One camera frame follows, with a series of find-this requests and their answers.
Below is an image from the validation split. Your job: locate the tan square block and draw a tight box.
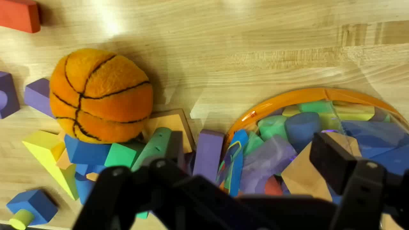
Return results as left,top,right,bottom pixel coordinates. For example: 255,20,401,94
142,108,197,155

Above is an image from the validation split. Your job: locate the pale orange foam block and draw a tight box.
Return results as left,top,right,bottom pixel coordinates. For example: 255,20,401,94
58,150,76,172

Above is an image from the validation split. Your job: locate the orange plush basketball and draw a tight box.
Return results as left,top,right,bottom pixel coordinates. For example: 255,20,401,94
49,48,156,145

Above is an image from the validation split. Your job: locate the small yellow foam block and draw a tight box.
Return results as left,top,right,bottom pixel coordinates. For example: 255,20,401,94
8,209,35,230
282,105,302,119

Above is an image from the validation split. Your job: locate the blue foam cylinder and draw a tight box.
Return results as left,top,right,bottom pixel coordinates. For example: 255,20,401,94
284,112,323,151

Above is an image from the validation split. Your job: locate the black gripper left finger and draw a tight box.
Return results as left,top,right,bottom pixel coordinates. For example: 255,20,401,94
72,129,202,230

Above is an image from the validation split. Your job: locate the blue notched foam block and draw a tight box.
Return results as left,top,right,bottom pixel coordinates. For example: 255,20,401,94
6,188,61,227

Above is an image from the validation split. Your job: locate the pale yellow foam block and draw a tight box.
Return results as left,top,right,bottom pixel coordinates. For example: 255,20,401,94
332,104,376,124

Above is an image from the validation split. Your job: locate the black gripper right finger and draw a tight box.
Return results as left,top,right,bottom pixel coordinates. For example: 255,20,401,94
310,132,389,230

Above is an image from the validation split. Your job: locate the long purple foam block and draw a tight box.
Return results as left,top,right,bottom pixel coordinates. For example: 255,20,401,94
192,129,227,186

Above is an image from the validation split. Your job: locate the small purple stepped block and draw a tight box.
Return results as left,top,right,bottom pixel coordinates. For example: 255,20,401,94
0,71,22,121

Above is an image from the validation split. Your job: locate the pale purple foam block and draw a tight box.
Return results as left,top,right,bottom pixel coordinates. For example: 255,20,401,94
240,136,298,196

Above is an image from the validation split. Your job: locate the small green foam block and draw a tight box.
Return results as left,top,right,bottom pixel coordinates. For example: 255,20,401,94
246,132,266,158

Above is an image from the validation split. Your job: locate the yellow foam wedge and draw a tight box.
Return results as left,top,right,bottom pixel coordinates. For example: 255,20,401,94
22,129,81,202

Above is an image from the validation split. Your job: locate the large blue foam block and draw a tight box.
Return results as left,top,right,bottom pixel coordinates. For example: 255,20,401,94
341,121,409,177

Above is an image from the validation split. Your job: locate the red curved foam block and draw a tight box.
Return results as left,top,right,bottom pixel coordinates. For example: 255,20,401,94
0,0,43,35

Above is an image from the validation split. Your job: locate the green foam cylinder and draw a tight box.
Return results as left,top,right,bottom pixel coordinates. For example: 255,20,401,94
131,127,173,173

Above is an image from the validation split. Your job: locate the red-orange foam block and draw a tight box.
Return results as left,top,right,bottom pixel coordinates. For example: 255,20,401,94
264,177,286,197

